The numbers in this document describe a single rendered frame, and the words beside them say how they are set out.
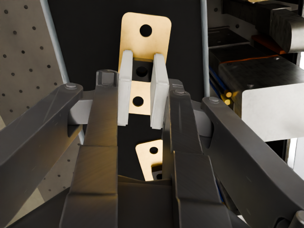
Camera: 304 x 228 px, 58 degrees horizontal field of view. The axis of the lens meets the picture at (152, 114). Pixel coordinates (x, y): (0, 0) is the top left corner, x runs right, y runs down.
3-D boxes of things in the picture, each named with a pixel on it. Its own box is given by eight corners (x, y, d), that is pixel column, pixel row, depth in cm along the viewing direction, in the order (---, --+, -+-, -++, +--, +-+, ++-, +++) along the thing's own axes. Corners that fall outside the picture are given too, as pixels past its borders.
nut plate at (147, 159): (182, 193, 33) (183, 201, 32) (152, 199, 34) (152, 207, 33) (168, 136, 30) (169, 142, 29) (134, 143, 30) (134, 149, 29)
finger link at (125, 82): (127, 126, 17) (114, 125, 17) (129, 86, 23) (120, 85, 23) (131, 80, 15) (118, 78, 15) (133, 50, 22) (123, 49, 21)
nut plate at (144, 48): (157, 114, 25) (158, 120, 24) (115, 110, 25) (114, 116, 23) (172, 17, 21) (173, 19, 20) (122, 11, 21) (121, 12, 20)
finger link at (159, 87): (156, 83, 15) (169, 84, 15) (154, 52, 22) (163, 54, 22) (150, 129, 17) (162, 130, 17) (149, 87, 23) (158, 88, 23)
